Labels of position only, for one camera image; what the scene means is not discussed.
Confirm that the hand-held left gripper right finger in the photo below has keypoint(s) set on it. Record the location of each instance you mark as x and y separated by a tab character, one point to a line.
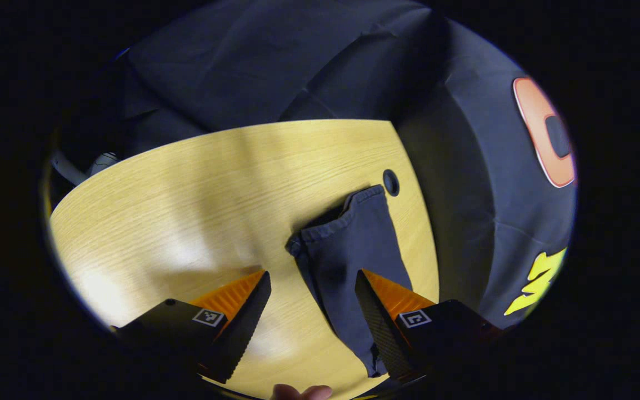
381	333

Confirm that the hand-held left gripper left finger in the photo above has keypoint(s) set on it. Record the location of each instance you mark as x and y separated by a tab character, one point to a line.
242	333

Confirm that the black jeans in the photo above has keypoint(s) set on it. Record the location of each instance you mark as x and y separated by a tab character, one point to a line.
353	250

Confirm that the grey round object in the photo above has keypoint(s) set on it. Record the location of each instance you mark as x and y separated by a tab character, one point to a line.
103	161

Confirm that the black backdrop cloth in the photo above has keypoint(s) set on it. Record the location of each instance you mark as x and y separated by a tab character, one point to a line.
298	66

